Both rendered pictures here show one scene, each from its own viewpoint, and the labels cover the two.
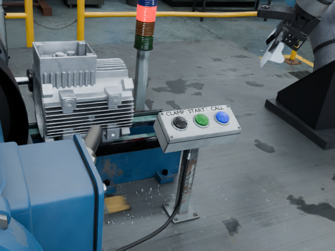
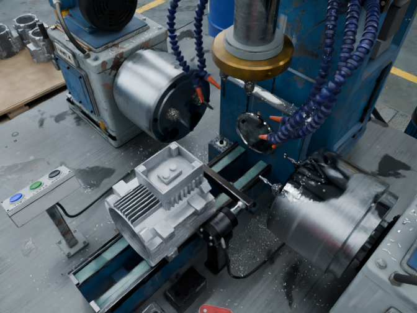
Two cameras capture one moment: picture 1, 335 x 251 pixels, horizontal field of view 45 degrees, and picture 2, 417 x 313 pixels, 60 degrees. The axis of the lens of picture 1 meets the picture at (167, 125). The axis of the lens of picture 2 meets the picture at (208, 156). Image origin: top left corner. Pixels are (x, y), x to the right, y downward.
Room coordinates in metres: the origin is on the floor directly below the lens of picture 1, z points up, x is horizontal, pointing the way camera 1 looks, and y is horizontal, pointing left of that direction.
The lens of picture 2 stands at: (1.35, 0.18, 1.77)
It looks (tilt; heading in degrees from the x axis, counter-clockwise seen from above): 49 degrees down; 163
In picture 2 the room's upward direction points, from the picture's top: straight up
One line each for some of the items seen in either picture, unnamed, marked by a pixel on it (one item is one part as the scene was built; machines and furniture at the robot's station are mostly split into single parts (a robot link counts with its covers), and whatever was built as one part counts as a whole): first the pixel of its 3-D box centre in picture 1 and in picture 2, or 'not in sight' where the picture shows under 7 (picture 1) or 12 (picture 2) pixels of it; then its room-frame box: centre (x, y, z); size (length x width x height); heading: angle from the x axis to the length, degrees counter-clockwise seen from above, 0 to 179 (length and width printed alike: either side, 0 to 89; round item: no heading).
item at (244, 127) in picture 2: not in sight; (254, 134); (0.69, 0.53, 1.01); 0.15 x 0.02 x 0.15; 28
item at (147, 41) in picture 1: (143, 40); not in sight; (1.25, 0.11, 1.05); 0.06 x 0.06 x 0.04
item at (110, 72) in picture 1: (82, 100); (161, 208); (0.85, 0.21, 1.01); 0.20 x 0.19 x 0.19; 118
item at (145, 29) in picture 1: (145, 26); not in sight; (1.25, 0.11, 1.10); 0.06 x 0.06 x 0.04
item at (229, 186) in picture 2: not in sight; (213, 178); (0.80, 0.36, 1.01); 0.26 x 0.04 x 0.03; 28
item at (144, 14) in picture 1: (146, 12); not in sight; (1.25, 0.11, 1.14); 0.06 x 0.06 x 0.04
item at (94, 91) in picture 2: not in sight; (112, 70); (0.20, 0.17, 0.99); 0.35 x 0.31 x 0.37; 28
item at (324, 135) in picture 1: (325, 117); not in sight; (1.36, -0.58, 0.81); 0.32 x 0.32 x 0.03; 29
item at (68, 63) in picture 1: (64, 64); (170, 176); (0.84, 0.25, 1.11); 0.12 x 0.11 x 0.07; 118
